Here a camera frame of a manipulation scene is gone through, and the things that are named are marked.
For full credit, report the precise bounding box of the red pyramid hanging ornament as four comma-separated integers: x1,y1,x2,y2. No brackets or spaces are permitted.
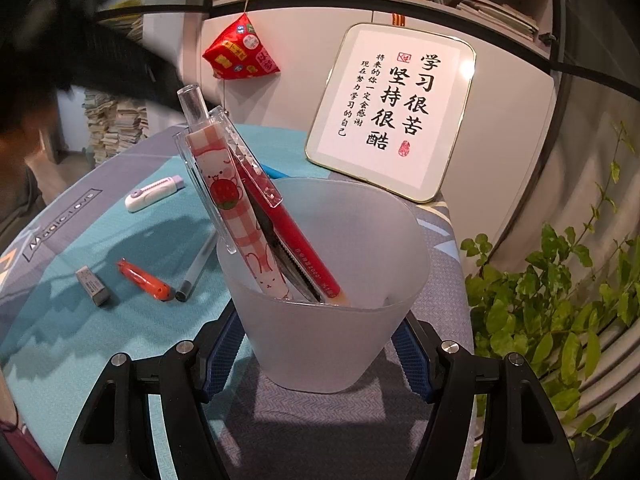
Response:
202,13,280,80

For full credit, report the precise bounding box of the green potted plant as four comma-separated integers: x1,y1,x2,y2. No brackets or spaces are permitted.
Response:
460,120,639,479

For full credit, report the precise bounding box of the blue pen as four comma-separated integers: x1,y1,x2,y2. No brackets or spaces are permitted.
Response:
262,165,288,179

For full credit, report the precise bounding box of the red gel pen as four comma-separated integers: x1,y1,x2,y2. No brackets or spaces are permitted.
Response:
209,106,350,306

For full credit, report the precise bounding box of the black utility knife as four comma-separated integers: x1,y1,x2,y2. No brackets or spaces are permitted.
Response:
247,195,322,304

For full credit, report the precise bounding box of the pink patterned pen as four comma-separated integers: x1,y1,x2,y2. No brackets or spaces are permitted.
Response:
175,84,290,299

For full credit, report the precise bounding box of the framed calligraphy sign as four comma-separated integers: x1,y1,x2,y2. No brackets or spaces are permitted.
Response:
305,23,476,204

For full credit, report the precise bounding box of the orange small cutter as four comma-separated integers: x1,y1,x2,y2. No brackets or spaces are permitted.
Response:
116,259,172,301

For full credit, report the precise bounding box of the grey white eraser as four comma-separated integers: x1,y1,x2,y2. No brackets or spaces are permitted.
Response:
75,266,111,307

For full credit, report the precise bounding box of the gold medal with ribbon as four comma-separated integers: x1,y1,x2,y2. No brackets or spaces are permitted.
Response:
392,13,406,27

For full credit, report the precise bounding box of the blue and grey desk mat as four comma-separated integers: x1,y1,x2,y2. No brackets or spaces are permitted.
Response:
0,122,476,480

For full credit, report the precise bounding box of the frosted translucent plastic cup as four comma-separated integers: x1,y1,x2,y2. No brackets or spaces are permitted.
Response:
217,178,430,393

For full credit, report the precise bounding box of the white purple correction tape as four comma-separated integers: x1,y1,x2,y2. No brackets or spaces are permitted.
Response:
125,174,184,212

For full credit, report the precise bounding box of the clear black gel pen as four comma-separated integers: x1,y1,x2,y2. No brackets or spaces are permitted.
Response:
175,231,218,302

